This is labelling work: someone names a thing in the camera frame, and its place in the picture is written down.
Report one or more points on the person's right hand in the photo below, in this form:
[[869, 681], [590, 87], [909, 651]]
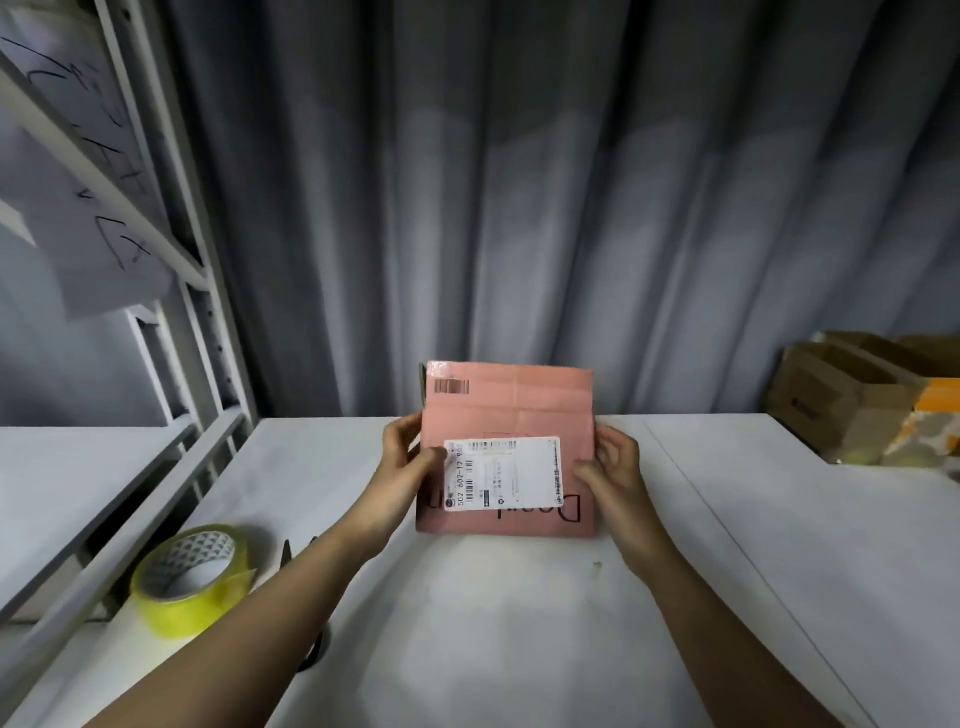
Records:
[[618, 495]]

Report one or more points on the person's left hand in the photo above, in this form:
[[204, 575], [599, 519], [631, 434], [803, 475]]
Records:
[[393, 488]]

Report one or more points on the pink lettered cardboard box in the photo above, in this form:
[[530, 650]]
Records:
[[507, 402]]

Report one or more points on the black scissors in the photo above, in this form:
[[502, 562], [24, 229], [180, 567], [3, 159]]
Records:
[[308, 648]]

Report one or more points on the yellow tape roll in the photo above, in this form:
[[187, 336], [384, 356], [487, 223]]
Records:
[[188, 588]]

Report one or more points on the small brown labelled carton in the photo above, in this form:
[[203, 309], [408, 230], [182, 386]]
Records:
[[840, 398]]

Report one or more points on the orange and white carton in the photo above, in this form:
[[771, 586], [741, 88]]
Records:
[[933, 428]]

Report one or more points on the person's left forearm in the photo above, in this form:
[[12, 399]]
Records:
[[225, 653]]

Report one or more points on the person's right forearm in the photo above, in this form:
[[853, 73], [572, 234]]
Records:
[[735, 653]]

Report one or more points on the white metal shelf rack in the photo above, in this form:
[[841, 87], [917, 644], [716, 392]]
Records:
[[195, 300]]

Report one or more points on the handwritten paper sheet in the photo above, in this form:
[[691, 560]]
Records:
[[105, 248], [83, 90]]

